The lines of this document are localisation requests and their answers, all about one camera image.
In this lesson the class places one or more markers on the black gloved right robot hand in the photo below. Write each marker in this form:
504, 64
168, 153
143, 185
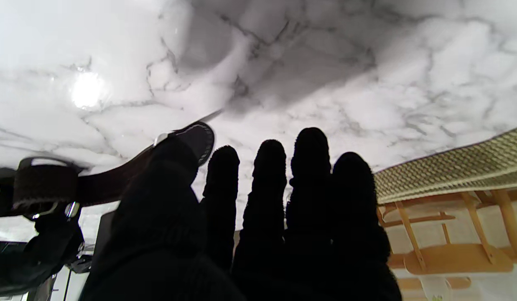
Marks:
28, 255

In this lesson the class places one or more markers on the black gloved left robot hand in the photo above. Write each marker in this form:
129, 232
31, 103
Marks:
250, 242

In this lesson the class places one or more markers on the black woven belt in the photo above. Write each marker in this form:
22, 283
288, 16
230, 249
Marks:
103, 179

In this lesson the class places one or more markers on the black square storage box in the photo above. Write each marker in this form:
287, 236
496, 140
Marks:
103, 230

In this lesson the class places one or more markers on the beige braided belt silver buckle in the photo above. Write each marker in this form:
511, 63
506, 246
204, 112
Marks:
450, 171

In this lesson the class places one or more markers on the printed room scene backdrop curtain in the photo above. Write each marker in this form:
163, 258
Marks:
450, 251

